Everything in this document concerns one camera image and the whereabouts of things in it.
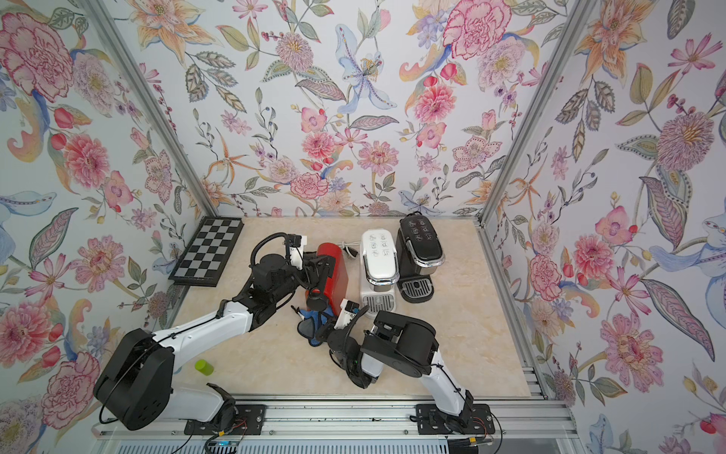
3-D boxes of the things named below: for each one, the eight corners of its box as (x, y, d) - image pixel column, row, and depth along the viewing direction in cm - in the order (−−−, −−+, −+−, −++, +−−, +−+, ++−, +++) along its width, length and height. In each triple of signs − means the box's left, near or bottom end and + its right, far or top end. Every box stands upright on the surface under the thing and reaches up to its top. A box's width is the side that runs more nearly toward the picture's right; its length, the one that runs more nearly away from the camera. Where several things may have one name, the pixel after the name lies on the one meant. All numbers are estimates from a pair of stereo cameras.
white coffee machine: (359, 316, 94) (359, 278, 76) (360, 271, 106) (359, 229, 88) (393, 316, 94) (401, 278, 76) (390, 271, 106) (396, 229, 88)
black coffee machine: (391, 309, 95) (398, 271, 78) (388, 255, 110) (393, 213, 92) (431, 309, 95) (447, 271, 78) (422, 255, 110) (434, 213, 92)
